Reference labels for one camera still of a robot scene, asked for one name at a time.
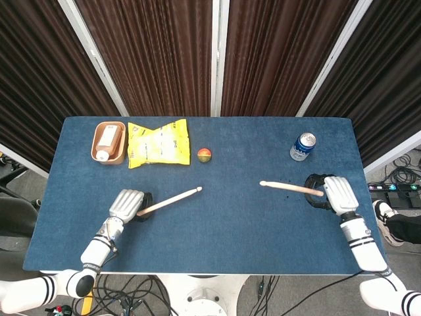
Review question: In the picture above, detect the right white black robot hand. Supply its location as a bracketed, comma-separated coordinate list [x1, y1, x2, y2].
[304, 173, 359, 217]

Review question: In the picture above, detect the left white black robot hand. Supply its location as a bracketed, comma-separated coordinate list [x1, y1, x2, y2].
[107, 188, 154, 224]

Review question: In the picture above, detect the wooden drumstick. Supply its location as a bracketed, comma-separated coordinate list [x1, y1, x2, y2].
[259, 180, 325, 198]
[136, 186, 203, 217]

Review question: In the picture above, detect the tan oval tray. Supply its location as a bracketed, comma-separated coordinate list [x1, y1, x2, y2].
[90, 121, 127, 165]

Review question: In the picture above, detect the white black sneaker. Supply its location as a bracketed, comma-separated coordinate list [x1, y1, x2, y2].
[373, 199, 405, 248]

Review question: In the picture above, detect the blue white drink can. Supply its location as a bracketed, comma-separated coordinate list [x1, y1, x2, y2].
[289, 132, 317, 162]

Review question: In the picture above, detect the black foot pedal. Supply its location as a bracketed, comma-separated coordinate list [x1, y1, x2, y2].
[386, 190, 421, 210]

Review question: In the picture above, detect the yellow snack bag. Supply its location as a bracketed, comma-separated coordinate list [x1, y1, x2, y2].
[127, 118, 191, 169]

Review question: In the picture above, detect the brown bottle with white cap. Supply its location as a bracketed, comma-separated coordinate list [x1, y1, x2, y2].
[95, 124, 122, 162]

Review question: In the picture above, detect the black trouser leg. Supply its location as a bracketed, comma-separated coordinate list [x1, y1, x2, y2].
[386, 213, 421, 245]

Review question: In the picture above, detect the small red yellow green ball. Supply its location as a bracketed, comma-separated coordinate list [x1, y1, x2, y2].
[197, 147, 213, 164]

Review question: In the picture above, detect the blue felt table mat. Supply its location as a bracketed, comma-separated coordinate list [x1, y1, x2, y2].
[22, 116, 387, 276]

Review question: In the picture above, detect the black office chair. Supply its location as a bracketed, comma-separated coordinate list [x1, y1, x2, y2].
[0, 164, 42, 238]

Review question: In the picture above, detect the brown pleated curtain panel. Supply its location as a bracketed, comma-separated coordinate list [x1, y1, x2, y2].
[305, 0, 421, 165]
[0, 0, 121, 172]
[220, 0, 358, 117]
[75, 0, 213, 117]

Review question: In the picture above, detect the black floor cable bundle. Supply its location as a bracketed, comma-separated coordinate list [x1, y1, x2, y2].
[249, 275, 280, 316]
[44, 275, 178, 316]
[368, 149, 421, 192]

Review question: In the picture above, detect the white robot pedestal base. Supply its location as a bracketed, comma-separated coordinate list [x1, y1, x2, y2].
[157, 274, 254, 316]

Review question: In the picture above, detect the white partition frame post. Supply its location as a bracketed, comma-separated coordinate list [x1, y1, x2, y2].
[210, 0, 230, 118]
[295, 0, 374, 118]
[58, 0, 129, 117]

